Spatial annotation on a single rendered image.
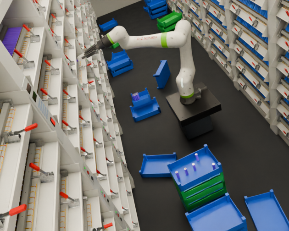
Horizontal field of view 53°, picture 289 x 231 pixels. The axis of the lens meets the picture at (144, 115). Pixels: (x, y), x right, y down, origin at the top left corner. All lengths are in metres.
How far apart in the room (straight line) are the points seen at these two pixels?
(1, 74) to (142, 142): 2.02
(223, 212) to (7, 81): 1.48
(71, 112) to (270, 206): 1.49
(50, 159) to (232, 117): 2.07
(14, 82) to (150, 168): 1.80
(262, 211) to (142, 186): 0.95
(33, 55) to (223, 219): 1.42
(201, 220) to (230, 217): 0.18
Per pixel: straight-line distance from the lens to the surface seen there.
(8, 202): 0.74
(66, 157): 1.18
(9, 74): 0.98
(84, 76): 2.22
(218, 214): 1.96
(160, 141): 2.76
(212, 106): 2.44
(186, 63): 2.46
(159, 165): 2.57
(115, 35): 2.22
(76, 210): 1.12
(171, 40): 2.16
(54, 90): 1.41
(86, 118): 1.80
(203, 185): 1.94
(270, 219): 2.21
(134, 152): 2.77
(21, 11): 1.63
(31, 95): 1.05
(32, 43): 1.45
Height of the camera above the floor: 1.96
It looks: 39 degrees down
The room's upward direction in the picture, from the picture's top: 22 degrees counter-clockwise
